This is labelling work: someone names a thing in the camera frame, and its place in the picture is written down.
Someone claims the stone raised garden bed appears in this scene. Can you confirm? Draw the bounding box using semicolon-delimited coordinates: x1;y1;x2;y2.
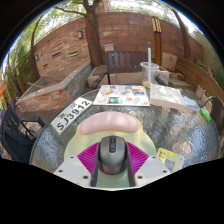
15;60;94;114

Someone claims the clear plastic cup with straw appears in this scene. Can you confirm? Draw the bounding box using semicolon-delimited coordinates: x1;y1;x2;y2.
139;47;160;89

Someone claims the blue-edged notebook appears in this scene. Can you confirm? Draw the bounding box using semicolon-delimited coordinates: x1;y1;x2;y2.
181;94;201;113

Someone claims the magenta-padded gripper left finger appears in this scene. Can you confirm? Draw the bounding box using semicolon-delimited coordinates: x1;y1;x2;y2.
53;142;100;188

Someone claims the stone planter box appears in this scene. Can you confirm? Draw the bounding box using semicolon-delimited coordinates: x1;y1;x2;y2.
156;68;170;86

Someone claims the beige stone block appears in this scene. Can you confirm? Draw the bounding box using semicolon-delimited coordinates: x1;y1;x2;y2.
162;53;179;72

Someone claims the black metal chair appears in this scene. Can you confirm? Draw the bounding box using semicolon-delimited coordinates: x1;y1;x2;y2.
0;103;46;164

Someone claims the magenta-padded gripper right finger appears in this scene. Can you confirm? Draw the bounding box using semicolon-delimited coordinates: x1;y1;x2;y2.
126;142;173;188

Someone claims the dark wooden slatted chair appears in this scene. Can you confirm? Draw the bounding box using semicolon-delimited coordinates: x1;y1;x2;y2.
91;49;168;88

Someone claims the slim tree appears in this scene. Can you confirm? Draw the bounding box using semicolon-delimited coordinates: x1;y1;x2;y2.
169;6;193;61

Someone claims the grey utility box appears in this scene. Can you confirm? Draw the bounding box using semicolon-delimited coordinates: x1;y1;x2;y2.
103;43;115;53

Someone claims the thick forked tree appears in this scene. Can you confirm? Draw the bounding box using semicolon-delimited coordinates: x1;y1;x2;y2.
54;0;111;68

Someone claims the green tube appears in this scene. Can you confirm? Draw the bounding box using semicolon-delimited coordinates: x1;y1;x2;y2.
199;107;213;123

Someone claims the white license plate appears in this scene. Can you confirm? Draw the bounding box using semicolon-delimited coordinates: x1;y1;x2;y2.
49;97;93;135

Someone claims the printed picture sheet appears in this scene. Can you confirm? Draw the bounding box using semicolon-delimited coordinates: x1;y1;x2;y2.
93;84;151;108

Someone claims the pastel rainbow mouse pad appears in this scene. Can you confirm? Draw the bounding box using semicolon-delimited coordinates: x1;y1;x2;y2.
63;110;158;188

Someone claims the yellow printed card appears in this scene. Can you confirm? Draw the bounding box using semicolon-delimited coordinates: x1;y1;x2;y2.
156;147;185;174

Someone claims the white book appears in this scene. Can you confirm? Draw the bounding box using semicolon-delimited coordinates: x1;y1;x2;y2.
149;83;186;109

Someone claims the wooden garden lamp post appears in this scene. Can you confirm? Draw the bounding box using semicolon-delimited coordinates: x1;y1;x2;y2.
151;15;164;68

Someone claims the grey black computer mouse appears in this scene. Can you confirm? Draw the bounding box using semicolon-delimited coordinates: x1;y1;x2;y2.
97;134;128;175

